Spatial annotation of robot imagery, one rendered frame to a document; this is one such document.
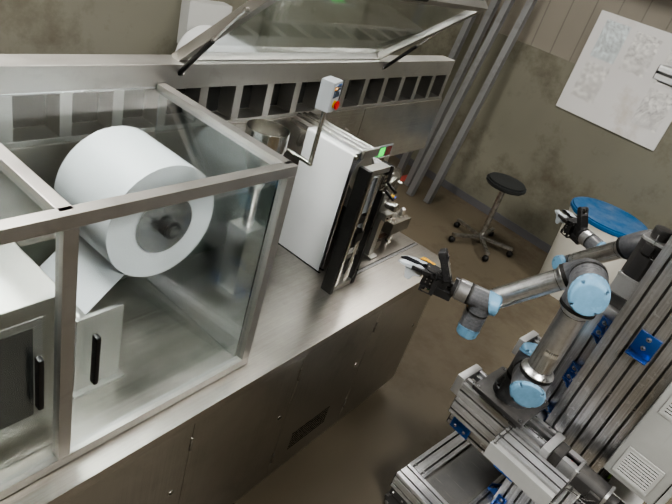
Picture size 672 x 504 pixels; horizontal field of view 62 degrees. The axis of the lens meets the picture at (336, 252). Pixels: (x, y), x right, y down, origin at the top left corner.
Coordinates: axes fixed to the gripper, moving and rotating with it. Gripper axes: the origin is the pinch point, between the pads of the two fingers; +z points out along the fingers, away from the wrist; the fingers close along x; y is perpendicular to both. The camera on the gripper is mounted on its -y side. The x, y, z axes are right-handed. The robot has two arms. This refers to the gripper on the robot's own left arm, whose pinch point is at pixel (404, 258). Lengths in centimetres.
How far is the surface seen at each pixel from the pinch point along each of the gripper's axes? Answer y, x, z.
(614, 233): 16, 265, -116
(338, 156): -18.8, 20.3, 38.9
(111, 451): 46, -86, 42
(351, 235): 4.7, 11.5, 22.1
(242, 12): -59, -38, 61
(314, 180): -5, 24, 46
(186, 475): 76, -56, 33
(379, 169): -22.0, 12.9, 21.1
